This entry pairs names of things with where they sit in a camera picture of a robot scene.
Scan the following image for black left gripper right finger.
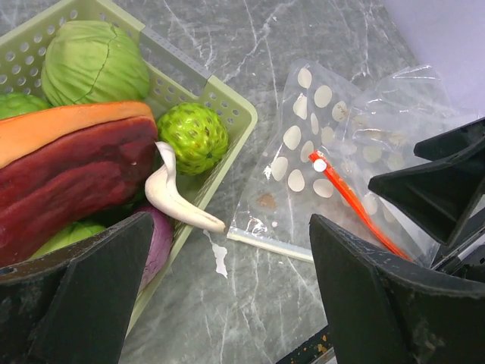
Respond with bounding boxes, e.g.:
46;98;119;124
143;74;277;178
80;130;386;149
309;214;484;363

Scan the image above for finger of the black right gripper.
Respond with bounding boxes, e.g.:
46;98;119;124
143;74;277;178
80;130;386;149
368;118;484;246

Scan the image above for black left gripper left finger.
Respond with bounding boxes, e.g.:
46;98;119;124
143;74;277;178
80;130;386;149
1;212;154;363

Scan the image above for purple onion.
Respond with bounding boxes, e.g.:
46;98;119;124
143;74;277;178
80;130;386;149
136;203;174;293

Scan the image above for clear bag orange zipper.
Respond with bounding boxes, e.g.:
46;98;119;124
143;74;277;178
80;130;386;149
308;64;485;266

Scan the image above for red meat slab orange rind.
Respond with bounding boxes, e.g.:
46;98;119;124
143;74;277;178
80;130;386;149
1;101;158;265

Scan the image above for clear bag white dots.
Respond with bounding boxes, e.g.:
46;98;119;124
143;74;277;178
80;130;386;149
227;58;367;262

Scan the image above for small green cabbage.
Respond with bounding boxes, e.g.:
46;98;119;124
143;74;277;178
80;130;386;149
30;221;106;259

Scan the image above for green custard apple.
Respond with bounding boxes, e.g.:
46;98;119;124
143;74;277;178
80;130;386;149
156;102;229;175
0;92;51;119

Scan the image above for large green cabbage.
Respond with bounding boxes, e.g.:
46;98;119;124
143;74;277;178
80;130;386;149
41;20;150;106

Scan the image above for pale green perforated basket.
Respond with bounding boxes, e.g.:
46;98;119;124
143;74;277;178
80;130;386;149
1;1;257;347

